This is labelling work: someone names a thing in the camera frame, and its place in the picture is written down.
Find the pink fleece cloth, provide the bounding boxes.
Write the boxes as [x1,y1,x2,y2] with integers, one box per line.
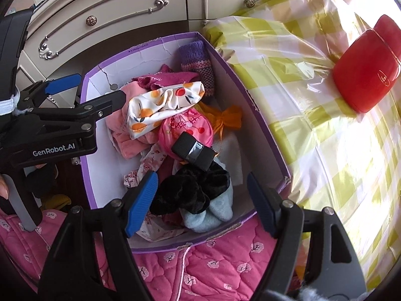
[105,81,159,159]

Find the white fruit print pouch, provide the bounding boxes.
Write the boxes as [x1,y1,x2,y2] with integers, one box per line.
[126,82,205,140]

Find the pink round coin purse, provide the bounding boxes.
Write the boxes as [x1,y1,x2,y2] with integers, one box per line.
[158,108,214,160]

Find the magenta knitted cloth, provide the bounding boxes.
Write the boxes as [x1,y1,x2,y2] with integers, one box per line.
[133,64,200,90]

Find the floral pink ribbon scarf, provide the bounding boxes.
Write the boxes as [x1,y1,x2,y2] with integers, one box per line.
[123,143,185,243]

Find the purple knitted glove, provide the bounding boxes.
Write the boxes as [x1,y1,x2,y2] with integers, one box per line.
[178,40,215,98]

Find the light blue small gloves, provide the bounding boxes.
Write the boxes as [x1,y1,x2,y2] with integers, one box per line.
[179,160,233,233]

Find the black velvet scrunchie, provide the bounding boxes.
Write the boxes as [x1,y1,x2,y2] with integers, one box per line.
[150,162,230,215]

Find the orange organza sponge bag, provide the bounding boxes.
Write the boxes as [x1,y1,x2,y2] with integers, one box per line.
[195,102,243,140]

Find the white plastic bag roll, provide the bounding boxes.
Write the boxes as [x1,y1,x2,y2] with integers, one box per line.
[212,132,243,186]

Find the person's left hand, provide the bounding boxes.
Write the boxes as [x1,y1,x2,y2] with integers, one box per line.
[0,176,9,200]

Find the purple cardboard box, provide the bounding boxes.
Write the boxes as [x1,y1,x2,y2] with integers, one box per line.
[80,32,291,253]

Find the pink quilted blanket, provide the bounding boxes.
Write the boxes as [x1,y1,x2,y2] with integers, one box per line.
[1,210,276,300]

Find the cream cabinet with drawers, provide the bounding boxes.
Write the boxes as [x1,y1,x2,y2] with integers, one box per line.
[16,0,257,87]

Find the red thermos bottle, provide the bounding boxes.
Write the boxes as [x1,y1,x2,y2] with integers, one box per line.
[332,14,400,113]

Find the yellow checkered plastic tablecloth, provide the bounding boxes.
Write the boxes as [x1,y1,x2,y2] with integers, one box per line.
[203,0,400,289]

